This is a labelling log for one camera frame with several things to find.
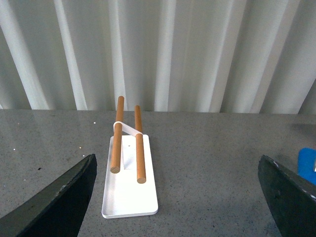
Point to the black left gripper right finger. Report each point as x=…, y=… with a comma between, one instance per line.
x=291, y=199

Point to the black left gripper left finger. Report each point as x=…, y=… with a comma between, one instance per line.
x=59, y=209

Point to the blue microfiber cloth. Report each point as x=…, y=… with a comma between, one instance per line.
x=307, y=164

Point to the white metal rack stand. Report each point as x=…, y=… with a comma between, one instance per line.
x=123, y=195

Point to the left wooden rod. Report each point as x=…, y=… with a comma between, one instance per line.
x=116, y=151

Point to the wooden rod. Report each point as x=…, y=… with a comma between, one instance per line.
x=140, y=158
x=116, y=151

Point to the right wooden rod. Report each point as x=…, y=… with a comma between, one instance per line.
x=140, y=158

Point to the white pleated curtain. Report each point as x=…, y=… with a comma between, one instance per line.
x=230, y=56

